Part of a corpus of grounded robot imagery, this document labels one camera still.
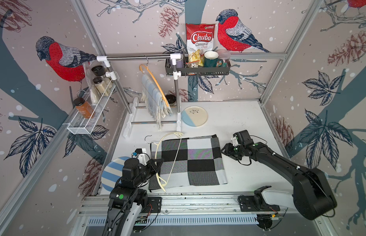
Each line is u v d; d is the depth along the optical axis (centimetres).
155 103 86
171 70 80
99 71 79
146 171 64
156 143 78
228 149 77
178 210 73
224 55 85
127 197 50
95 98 71
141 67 92
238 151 73
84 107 66
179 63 81
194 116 113
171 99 118
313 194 41
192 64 85
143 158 67
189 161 89
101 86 76
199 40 78
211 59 81
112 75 81
